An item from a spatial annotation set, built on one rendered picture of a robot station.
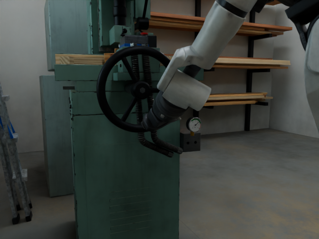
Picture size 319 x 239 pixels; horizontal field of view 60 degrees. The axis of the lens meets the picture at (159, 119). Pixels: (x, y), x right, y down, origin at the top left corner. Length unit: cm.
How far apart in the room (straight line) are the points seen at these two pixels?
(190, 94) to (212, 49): 12
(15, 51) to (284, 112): 395
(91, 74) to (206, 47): 58
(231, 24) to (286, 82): 433
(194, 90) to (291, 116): 425
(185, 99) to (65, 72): 55
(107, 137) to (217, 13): 69
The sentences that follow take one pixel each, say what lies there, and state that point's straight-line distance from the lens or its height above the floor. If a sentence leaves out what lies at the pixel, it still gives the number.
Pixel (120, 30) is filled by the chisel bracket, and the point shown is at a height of 105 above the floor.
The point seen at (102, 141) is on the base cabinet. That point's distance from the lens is 111.
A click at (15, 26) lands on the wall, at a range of 354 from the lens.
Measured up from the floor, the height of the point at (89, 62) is 92.
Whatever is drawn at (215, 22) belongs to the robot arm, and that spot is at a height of 96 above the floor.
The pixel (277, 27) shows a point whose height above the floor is 156.
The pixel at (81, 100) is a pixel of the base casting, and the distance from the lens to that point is 108.
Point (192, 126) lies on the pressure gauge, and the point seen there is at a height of 65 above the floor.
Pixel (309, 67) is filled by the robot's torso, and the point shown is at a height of 87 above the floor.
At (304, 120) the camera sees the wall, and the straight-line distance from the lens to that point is 471.
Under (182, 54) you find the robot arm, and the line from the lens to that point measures 62.
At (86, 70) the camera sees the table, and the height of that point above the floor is 88.
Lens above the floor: 85
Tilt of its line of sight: 8 degrees down
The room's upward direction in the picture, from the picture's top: straight up
